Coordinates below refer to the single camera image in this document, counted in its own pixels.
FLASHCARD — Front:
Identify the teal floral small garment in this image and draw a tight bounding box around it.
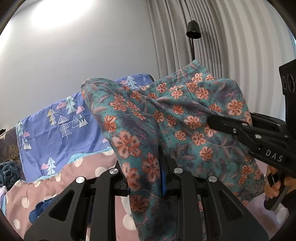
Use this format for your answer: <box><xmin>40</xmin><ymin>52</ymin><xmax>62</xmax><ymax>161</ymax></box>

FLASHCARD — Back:
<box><xmin>81</xmin><ymin>60</ymin><xmax>264</xmax><ymax>240</ymax></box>

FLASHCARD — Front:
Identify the lavender folded cloth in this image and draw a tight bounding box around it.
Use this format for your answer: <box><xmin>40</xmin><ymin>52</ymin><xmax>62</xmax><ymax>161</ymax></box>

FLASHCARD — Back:
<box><xmin>0</xmin><ymin>186</ymin><xmax>8</xmax><ymax>216</ymax></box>

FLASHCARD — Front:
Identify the pink polka dot bedspread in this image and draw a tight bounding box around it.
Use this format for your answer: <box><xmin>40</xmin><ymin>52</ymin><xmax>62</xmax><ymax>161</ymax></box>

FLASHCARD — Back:
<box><xmin>4</xmin><ymin>148</ymin><xmax>292</xmax><ymax>241</ymax></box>

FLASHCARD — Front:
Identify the navy star fleece blanket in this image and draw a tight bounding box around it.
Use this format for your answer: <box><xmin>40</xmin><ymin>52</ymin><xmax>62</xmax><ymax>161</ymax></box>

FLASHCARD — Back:
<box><xmin>29</xmin><ymin>195</ymin><xmax>58</xmax><ymax>223</ymax></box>

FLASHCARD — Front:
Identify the dark patterned headboard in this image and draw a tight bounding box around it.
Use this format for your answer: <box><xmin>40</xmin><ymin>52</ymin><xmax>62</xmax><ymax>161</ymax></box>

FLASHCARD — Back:
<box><xmin>0</xmin><ymin>127</ymin><xmax>21</xmax><ymax>165</ymax></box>

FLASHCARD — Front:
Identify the dark teal fleece blanket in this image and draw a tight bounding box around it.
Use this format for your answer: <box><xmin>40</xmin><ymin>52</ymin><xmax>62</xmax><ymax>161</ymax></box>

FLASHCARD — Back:
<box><xmin>0</xmin><ymin>160</ymin><xmax>21</xmax><ymax>190</ymax></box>

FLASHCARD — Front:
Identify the grey curtain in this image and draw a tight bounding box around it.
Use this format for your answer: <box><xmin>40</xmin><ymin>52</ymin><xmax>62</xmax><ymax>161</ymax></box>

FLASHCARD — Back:
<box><xmin>147</xmin><ymin>1</ymin><xmax>295</xmax><ymax>119</ymax></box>

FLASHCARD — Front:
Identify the person's right hand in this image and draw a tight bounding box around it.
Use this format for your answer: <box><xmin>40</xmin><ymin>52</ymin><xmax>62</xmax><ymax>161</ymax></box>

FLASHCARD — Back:
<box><xmin>264</xmin><ymin>165</ymin><xmax>296</xmax><ymax>199</ymax></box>

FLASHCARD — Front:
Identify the black floor lamp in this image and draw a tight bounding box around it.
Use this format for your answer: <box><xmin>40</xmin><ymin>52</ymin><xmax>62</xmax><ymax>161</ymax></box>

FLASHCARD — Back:
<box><xmin>186</xmin><ymin>20</ymin><xmax>201</xmax><ymax>60</ymax></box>

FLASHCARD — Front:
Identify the blue tree print sheet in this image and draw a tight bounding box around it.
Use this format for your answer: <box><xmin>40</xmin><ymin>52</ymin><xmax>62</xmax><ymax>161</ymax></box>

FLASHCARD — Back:
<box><xmin>16</xmin><ymin>73</ymin><xmax>155</xmax><ymax>182</ymax></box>

